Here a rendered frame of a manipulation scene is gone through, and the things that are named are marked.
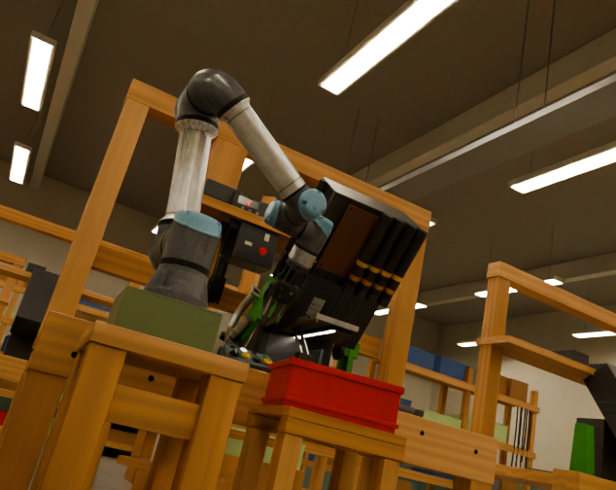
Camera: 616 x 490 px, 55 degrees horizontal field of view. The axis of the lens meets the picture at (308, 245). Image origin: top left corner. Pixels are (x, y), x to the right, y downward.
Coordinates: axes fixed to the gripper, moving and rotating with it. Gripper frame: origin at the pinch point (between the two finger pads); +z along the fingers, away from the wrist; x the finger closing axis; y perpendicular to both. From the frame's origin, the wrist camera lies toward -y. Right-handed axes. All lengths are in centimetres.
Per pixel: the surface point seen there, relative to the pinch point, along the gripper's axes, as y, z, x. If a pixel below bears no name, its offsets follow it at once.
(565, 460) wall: -831, 162, 691
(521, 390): -573, 55, 403
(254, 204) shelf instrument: -67, -25, -20
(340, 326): -13.6, -6.8, 23.3
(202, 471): 63, 17, -3
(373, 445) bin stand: 34.4, 7.2, 34.6
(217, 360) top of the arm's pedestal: 55, -1, -11
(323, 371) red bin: 29.5, -2.2, 15.6
